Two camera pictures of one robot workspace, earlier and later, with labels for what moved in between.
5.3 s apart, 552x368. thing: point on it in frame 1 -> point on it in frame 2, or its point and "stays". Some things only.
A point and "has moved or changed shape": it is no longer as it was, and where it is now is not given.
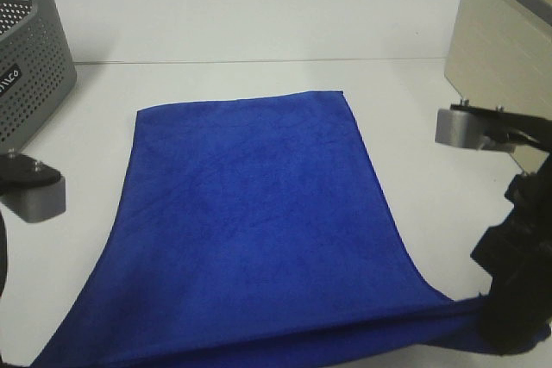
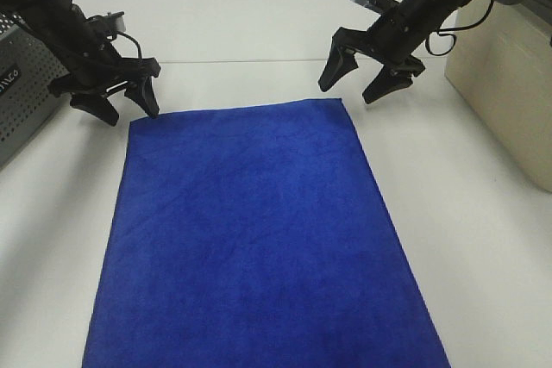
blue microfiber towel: [253, 233] has moved or changed shape
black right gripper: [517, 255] -> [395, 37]
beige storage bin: [500, 53] stays
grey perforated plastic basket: [37, 65] stays
